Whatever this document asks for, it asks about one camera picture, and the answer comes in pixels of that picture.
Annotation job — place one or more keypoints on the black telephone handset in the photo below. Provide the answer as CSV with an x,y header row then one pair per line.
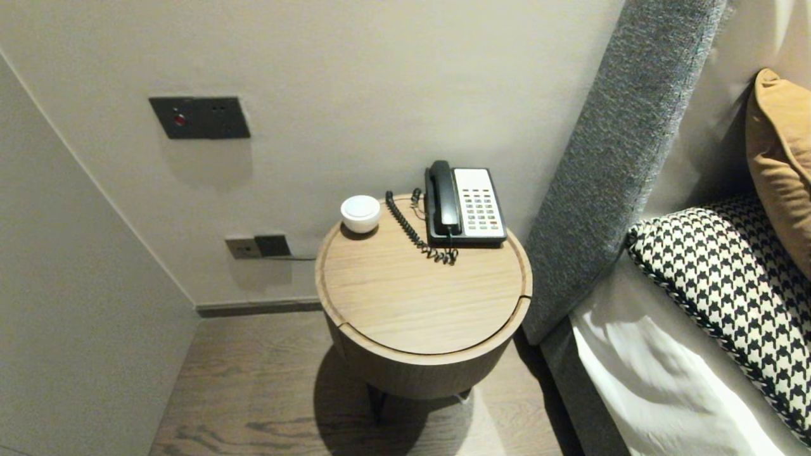
x,y
443,196

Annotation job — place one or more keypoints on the round wooden nightstand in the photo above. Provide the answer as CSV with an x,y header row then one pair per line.
x,y
418,285

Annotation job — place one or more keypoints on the black white desk telephone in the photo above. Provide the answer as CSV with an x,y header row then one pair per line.
x,y
481,209

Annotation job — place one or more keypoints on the wooden baseboard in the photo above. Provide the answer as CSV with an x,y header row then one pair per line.
x,y
253,308

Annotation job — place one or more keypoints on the grey fabric headboard panel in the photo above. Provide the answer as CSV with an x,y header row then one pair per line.
x,y
621,158

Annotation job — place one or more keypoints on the grey fabric bed base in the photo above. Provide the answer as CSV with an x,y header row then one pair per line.
x,y
576,392

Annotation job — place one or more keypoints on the white bed sheet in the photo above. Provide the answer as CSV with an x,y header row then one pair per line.
x,y
665,392

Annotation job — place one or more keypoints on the black white houndstooth pillow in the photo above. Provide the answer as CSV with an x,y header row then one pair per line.
x,y
728,285

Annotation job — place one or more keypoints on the beige padded headboard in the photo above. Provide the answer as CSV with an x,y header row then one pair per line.
x,y
709,95

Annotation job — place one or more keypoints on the mustard yellow pillow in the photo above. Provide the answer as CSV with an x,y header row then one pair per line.
x,y
782,158

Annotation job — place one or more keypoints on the grey and black wall outlet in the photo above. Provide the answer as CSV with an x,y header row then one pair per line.
x,y
253,246

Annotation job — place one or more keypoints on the dark wall socket panel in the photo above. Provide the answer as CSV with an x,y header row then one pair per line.
x,y
209,118

